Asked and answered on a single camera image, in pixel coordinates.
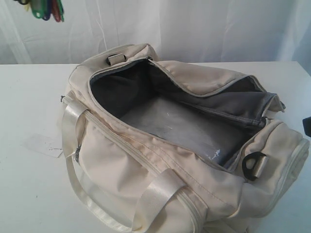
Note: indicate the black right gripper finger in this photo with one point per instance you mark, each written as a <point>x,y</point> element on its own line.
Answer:
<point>307,126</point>

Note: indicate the cream fabric duffel bag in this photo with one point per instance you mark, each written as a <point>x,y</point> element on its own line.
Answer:
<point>170,147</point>

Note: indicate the colourful key tag bunch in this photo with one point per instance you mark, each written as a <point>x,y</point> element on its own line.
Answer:
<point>44,9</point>

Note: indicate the white backdrop curtain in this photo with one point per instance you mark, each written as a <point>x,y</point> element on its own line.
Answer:
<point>184,30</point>

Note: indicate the white paper tag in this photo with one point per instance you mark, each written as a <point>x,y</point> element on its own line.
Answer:
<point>49,146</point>

